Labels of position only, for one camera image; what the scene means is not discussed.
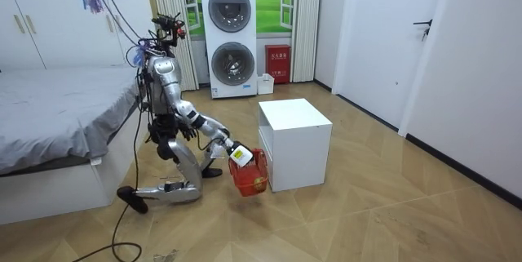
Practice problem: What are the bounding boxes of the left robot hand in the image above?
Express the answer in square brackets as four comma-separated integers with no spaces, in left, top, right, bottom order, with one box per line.
[179,122,199,141]

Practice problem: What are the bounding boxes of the red plastic basket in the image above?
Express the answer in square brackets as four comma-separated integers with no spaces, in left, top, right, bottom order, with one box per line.
[228,148,270,198]

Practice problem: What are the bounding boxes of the robot legs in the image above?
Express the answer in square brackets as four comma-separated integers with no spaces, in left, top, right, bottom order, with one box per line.
[117,135,223,215]

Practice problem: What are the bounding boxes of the robot body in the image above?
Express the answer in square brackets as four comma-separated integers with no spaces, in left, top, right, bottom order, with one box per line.
[126,11,193,160]

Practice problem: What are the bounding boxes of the small white bin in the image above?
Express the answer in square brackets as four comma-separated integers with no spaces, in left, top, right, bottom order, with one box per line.
[256,73,276,96]

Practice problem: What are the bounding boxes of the white washing machine tower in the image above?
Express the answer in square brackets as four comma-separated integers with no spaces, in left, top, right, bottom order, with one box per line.
[199,0,259,100]

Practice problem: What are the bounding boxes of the white cube cabinet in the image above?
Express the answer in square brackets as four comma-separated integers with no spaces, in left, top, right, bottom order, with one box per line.
[257,98,334,193]

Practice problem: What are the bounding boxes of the red fire equipment box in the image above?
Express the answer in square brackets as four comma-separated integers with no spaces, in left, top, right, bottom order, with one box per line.
[264,44,292,85]

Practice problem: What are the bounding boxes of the grey bed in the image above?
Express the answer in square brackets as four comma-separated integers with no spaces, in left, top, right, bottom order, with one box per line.
[0,64,150,226]

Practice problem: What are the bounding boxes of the white wardrobe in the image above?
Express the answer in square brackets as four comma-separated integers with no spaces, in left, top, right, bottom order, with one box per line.
[0,0,155,72]

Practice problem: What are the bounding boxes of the white door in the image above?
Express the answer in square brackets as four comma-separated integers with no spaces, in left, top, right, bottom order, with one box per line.
[331,0,450,133]

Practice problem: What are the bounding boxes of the black floor cable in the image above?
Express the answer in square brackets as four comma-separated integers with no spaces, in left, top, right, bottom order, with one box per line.
[71,90,144,262]

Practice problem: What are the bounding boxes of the landscape window wall poster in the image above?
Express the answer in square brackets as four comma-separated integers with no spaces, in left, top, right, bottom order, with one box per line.
[179,0,298,37]

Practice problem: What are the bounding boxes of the black door handle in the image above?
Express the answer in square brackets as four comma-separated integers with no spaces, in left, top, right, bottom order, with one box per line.
[412,18,434,42]

